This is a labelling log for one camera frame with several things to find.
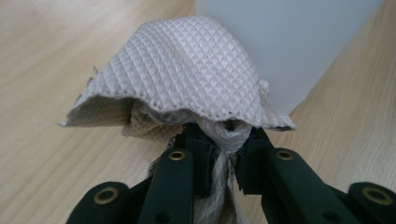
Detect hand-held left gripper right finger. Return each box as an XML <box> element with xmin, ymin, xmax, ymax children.
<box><xmin>233</xmin><ymin>126</ymin><xmax>363</xmax><ymax>224</ymax></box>

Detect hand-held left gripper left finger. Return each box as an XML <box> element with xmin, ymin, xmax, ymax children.
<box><xmin>135</xmin><ymin>123</ymin><xmax>217</xmax><ymax>224</ymax></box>

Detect grey cloth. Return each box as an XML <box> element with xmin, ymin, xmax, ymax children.
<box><xmin>58</xmin><ymin>15</ymin><xmax>297</xmax><ymax>224</ymax></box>

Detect white cylinder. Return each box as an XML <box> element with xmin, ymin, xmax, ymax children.
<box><xmin>195</xmin><ymin>0</ymin><xmax>385</xmax><ymax>115</ymax></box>

